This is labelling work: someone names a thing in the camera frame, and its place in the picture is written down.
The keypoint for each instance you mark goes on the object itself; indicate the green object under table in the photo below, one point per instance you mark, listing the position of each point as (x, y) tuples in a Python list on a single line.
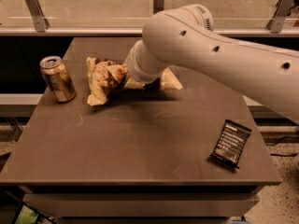
[(25, 215)]

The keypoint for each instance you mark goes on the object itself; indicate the left metal rail bracket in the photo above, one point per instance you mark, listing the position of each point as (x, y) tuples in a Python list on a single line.
[(40, 21)]

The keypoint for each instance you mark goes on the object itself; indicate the brown chip bag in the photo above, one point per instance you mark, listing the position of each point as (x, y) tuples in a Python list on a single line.
[(107, 77)]

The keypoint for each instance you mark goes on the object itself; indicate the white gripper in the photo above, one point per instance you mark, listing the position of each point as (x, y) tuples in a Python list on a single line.
[(139, 75)]

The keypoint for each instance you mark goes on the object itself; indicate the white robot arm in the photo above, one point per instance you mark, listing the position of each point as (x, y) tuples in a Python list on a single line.
[(267, 75)]

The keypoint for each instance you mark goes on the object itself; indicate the metal rail bracket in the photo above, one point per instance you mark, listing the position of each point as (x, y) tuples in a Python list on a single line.
[(40, 21), (275, 24), (158, 5)]

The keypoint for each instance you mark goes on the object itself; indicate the grey table drawer front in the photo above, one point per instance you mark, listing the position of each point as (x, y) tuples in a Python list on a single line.
[(142, 205)]

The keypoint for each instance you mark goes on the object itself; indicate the right metal rail bracket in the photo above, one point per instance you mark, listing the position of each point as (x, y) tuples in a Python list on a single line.
[(275, 24)]

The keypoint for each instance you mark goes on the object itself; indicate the middle metal rail bracket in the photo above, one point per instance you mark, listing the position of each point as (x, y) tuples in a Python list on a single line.
[(158, 5)]

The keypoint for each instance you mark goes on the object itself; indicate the orange soda can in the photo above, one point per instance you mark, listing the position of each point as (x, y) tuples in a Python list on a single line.
[(56, 76)]

